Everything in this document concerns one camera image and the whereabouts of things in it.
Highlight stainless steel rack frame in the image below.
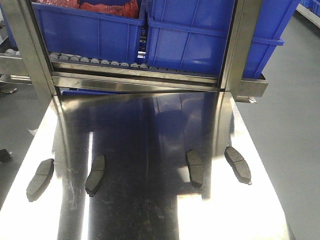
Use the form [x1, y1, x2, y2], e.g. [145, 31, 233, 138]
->
[0, 0, 268, 105]

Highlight brake pad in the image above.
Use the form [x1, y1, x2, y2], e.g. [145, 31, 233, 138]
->
[186, 149, 204, 188]
[85, 155, 106, 197]
[224, 146, 252, 185]
[26, 158, 54, 202]

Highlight blue plastic bin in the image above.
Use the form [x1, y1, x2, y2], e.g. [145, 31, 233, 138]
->
[32, 0, 147, 64]
[145, 0, 299, 79]

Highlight left blue plastic bin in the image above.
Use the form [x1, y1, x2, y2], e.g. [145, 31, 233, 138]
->
[32, 0, 147, 64]

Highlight red mesh bag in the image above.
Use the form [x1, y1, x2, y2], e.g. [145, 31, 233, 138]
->
[33, 0, 140, 19]

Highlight right blue plastic bin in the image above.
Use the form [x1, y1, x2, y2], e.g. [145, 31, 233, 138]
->
[145, 0, 299, 79]

